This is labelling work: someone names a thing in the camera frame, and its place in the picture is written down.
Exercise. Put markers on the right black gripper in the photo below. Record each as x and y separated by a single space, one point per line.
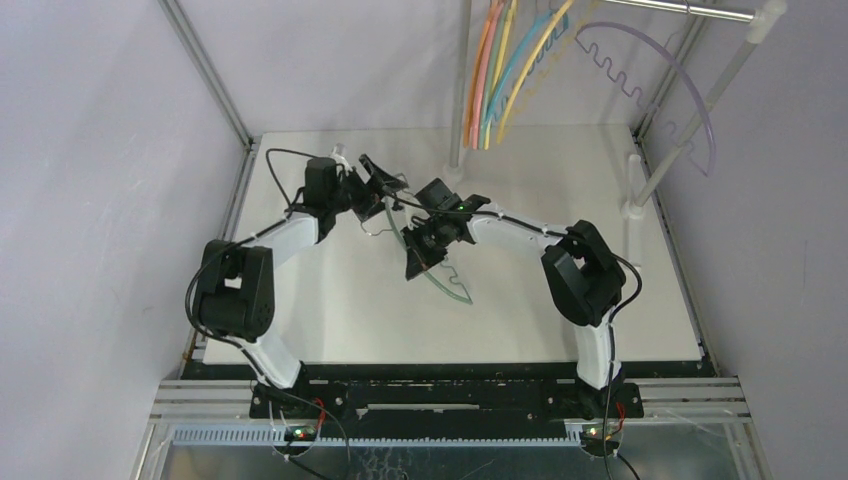
424 240

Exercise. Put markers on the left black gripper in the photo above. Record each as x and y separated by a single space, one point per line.
371 194

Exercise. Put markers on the dark green plastic hanger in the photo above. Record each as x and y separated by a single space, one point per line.
452 286

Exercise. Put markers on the teal plastic hanger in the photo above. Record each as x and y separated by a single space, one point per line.
514 40

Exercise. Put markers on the pink plastic hanger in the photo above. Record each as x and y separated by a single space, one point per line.
475 141

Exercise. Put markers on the pale yellow plastic hanger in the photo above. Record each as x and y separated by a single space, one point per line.
540 49

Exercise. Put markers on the purple plastic hanger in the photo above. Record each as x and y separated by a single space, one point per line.
633 91

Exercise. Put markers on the orange plastic hanger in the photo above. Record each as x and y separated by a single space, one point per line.
483 44

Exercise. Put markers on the light green plastic hanger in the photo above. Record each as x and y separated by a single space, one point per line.
489 63

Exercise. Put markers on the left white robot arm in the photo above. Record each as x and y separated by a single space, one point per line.
231 298

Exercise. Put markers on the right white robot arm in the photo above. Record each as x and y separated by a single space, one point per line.
584 276

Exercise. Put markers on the left small circuit board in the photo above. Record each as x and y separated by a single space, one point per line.
300 434

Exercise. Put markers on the small circuit board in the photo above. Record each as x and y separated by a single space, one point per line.
593 434
300 434

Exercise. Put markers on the right small circuit board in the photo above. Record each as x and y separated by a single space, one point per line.
593 434

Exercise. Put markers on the chrome clothes rack bar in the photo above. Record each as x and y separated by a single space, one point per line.
711 11

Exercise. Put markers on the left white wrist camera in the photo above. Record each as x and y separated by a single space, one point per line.
338 153

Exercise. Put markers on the white clothes rack left post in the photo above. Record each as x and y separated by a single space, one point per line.
453 169

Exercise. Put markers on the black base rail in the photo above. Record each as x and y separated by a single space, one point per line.
421 399

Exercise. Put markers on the left aluminium frame profile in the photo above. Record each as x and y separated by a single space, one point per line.
152 451

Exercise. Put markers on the aluminium frame profile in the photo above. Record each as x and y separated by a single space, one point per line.
713 398
152 451

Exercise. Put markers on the white slotted cable duct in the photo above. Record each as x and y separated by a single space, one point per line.
553 434

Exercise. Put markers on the right aluminium frame profile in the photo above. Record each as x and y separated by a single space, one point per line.
713 398

